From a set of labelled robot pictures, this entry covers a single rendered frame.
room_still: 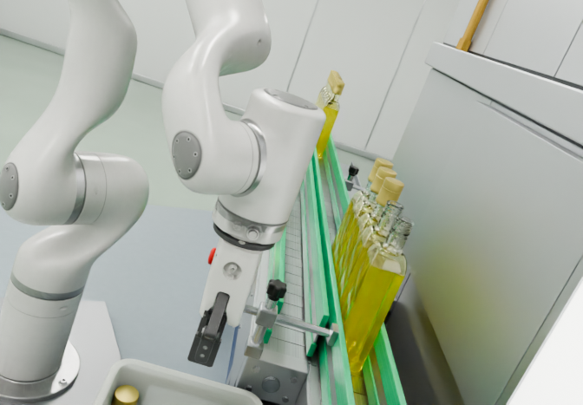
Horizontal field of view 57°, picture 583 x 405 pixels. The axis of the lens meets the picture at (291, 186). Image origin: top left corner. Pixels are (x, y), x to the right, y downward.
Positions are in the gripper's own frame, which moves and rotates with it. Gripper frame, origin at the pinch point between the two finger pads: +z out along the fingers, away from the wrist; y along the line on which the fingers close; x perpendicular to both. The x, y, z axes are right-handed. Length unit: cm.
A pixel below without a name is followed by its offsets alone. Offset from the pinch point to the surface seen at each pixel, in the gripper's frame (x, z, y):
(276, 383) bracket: -12.1, 11.3, 9.6
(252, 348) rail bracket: -6.8, 6.6, 9.7
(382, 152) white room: -144, 100, 613
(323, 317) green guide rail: -15.9, 0.9, 14.3
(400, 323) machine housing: -36, 10, 37
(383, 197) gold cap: -20.3, -16.4, 27.6
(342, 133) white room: -87, 94, 610
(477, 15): -33, -51, 67
